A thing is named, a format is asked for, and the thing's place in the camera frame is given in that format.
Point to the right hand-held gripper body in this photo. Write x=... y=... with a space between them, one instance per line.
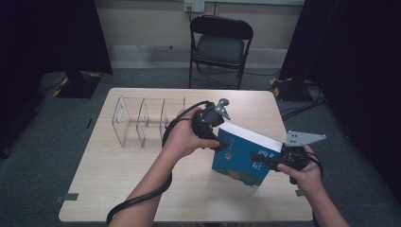
x=296 y=157

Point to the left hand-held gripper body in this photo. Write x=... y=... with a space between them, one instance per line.
x=205 y=121

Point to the blue book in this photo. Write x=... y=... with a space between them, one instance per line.
x=239 y=157

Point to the clear acrylic book rack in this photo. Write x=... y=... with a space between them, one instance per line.
x=138 y=126

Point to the person's right hand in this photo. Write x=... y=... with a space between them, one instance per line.
x=307 y=181

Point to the person's left hand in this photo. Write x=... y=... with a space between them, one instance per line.
x=181 y=138

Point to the grey tape piece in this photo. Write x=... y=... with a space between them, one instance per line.
x=64 y=197
x=298 y=193

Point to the black stand base striped tape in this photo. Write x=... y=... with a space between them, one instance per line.
x=290 y=90
x=78 y=86

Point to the black folding chair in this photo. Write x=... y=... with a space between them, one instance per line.
x=219 y=48

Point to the dark curtain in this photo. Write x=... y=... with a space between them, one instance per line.
x=41 y=47
x=356 y=63

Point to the black tape strip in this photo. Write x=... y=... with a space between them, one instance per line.
x=89 y=123

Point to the white wall socket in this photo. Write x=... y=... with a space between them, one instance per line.
x=194 y=5

